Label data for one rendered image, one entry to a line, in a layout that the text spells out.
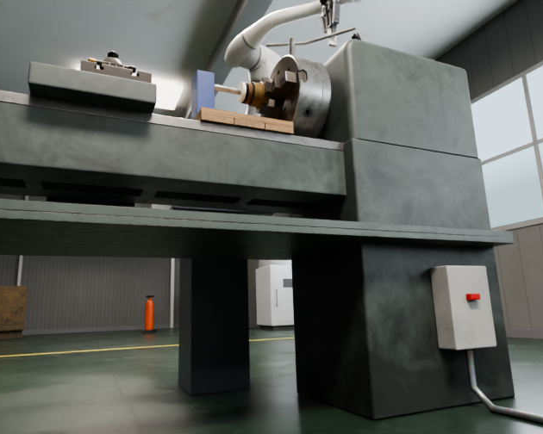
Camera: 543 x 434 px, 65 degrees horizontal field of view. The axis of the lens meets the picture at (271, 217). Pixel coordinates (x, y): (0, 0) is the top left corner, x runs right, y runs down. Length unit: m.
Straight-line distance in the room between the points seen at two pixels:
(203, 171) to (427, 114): 0.88
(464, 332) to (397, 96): 0.83
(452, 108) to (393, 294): 0.79
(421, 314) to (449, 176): 0.53
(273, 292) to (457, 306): 5.36
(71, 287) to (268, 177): 8.19
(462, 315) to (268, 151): 0.80
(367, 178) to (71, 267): 8.29
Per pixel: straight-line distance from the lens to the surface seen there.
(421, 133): 1.65
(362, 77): 1.57
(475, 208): 1.73
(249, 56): 2.16
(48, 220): 1.02
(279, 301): 6.71
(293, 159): 1.36
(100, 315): 9.29
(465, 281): 1.52
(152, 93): 1.22
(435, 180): 1.62
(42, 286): 9.33
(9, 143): 1.21
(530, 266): 4.42
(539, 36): 4.76
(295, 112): 1.49
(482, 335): 1.55
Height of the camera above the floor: 0.32
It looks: 12 degrees up
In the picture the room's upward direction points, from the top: 2 degrees counter-clockwise
